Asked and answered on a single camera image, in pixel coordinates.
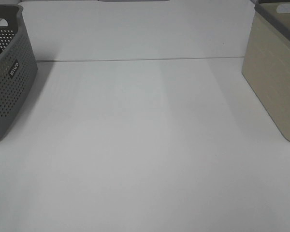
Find beige basket with grey rim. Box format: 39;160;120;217
242;0;290;142

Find grey perforated plastic basket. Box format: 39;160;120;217
0;4;38;140

